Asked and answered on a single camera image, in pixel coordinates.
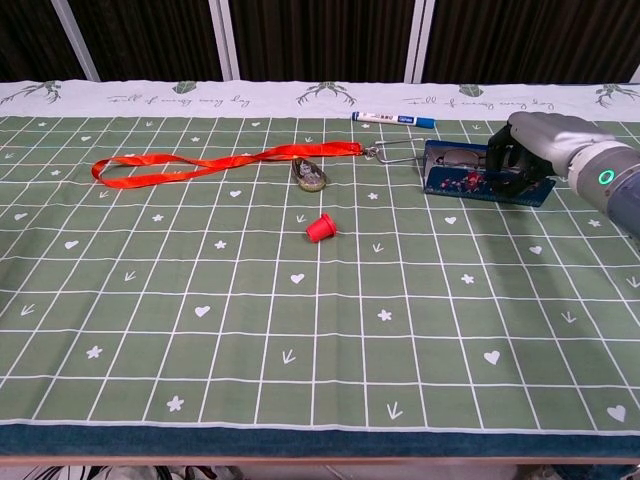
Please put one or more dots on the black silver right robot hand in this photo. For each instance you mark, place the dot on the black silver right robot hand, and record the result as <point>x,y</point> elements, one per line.
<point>550,137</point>

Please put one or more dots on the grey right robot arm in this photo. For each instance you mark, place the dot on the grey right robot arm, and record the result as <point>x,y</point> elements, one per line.
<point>620,180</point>

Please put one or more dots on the blue white marker pen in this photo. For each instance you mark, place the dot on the blue white marker pen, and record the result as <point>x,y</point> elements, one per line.
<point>390,118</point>

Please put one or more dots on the bronze oval pendant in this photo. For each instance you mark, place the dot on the bronze oval pendant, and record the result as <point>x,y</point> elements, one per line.
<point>309,177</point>

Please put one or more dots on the small red plastic cap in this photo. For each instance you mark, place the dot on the small red plastic cap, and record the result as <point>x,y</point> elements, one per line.
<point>320,230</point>

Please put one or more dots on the green grid tablecloth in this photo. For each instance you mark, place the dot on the green grid tablecloth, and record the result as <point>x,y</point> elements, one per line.
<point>250,325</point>

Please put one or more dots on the silver metal rail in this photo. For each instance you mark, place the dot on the silver metal rail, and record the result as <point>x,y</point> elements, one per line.
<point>75,40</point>
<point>224,40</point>
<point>636,75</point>
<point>419,40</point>

